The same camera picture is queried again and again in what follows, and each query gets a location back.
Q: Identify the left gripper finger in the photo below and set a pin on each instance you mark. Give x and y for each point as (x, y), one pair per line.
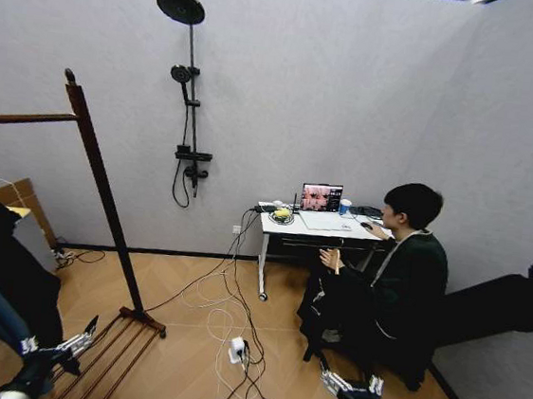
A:
(76, 339)
(29, 345)

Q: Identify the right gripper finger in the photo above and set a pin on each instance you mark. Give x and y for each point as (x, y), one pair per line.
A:
(334, 382)
(376, 386)

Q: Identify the power strip with plugs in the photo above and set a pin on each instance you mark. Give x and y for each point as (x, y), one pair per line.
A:
(63, 258)

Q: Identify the person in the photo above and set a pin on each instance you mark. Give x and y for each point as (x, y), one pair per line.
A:
(409, 291)

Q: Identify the white power strip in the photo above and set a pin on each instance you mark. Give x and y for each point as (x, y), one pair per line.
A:
(236, 349)

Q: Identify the grey box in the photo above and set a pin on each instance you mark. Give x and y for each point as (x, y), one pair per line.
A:
(33, 242)

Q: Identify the dark wooden clothes rack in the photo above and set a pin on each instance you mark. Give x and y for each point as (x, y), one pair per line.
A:
(104, 201)

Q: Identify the brown cardboard box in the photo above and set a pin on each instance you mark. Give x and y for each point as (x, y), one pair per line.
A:
(24, 193)

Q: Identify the white desk on castors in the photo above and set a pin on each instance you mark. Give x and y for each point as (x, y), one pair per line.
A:
(287, 229)

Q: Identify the black computer mouse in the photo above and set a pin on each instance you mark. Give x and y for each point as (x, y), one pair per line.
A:
(367, 225)

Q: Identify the white desk pad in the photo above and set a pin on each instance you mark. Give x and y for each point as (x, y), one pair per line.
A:
(326, 221)

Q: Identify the bowl with yellow item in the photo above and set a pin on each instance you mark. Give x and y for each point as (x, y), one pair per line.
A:
(282, 215)

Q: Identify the blue and white cup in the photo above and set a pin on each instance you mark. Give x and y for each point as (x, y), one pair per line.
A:
(345, 208)

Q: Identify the black router with antenna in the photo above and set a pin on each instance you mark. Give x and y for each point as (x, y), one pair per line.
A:
(295, 207)

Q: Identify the open laptop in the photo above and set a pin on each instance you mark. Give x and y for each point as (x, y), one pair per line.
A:
(321, 197)

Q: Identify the flat black box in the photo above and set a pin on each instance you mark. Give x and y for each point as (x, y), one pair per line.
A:
(268, 207)

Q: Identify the black shower mixer valve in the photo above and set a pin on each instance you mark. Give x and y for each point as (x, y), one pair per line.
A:
(197, 172)

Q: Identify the black shower shelf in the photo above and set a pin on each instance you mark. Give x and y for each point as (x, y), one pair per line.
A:
(194, 155)

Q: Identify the black shower riser pipe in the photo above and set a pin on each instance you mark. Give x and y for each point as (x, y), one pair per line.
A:
(190, 120)

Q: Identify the black hand shower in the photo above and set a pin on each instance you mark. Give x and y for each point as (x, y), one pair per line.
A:
(180, 73)

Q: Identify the black rain shower head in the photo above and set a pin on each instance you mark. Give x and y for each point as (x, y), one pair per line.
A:
(179, 5)

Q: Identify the white wall socket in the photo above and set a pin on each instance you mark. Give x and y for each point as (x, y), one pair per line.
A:
(236, 229)

